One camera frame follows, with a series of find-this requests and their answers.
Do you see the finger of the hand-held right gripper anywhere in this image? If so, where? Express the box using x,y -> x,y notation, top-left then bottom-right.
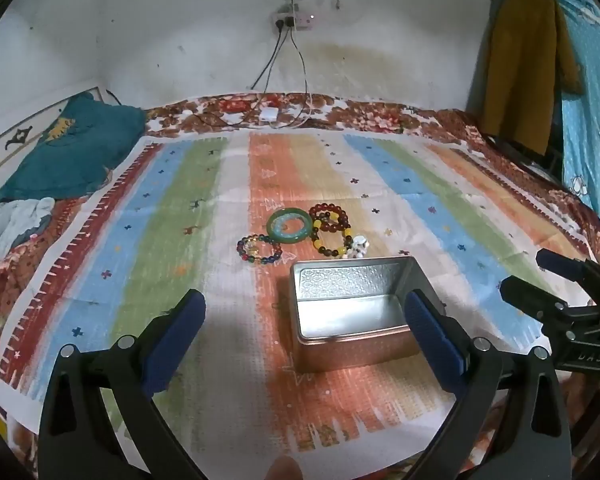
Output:
500,276 -> 573,322
536,249 -> 600,292

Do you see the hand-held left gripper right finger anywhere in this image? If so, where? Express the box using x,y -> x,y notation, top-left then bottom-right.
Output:
404,290 -> 573,480

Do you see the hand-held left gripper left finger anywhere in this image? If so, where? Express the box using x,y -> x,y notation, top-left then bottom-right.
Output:
39,288 -> 211,480

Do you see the silver metal tin box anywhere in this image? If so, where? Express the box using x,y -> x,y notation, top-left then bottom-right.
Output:
289,256 -> 433,373

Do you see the multicolour bead bracelet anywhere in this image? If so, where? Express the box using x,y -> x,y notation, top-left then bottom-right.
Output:
236,233 -> 284,266

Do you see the green jade bangle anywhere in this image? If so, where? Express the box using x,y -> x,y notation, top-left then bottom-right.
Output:
266,210 -> 312,244

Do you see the yellow amber bead bracelet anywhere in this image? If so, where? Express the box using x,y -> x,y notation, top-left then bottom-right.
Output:
310,212 -> 356,259

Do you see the dark red bead bracelet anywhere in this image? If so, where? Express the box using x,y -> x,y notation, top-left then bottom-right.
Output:
308,202 -> 351,233

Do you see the person's left hand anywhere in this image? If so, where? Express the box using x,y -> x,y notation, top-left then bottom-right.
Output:
264,455 -> 303,480

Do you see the striped colourful mat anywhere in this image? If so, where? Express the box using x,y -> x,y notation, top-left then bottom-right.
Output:
0,132 -> 593,467

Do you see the blue printed hanging cloth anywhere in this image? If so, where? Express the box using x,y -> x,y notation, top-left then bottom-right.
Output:
555,0 -> 600,261

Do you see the pale blue crumpled cloth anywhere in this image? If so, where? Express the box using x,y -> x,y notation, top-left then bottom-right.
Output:
0,197 -> 56,286

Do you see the mustard yellow hanging garment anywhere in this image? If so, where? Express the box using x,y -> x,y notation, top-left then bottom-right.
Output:
481,0 -> 581,157

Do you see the teal pillow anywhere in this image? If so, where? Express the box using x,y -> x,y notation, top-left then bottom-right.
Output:
0,95 -> 147,203

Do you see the white power strip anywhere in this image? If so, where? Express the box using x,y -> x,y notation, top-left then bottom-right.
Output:
271,10 -> 315,31

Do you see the black charging cable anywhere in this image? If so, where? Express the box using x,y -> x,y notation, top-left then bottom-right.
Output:
180,25 -> 301,128

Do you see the white charging cable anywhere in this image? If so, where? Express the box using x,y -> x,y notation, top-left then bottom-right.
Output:
275,27 -> 317,128

